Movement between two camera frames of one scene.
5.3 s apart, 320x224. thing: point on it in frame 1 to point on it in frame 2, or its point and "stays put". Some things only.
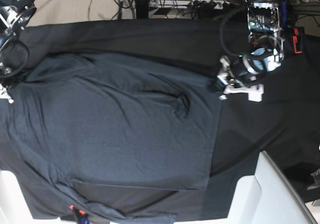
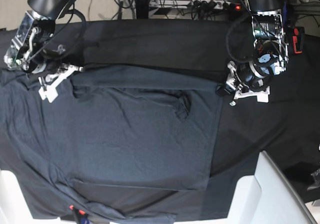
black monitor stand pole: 142,3 stays put
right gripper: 241,71 to 249,75
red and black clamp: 297,39 stays put
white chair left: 14,209 stays put
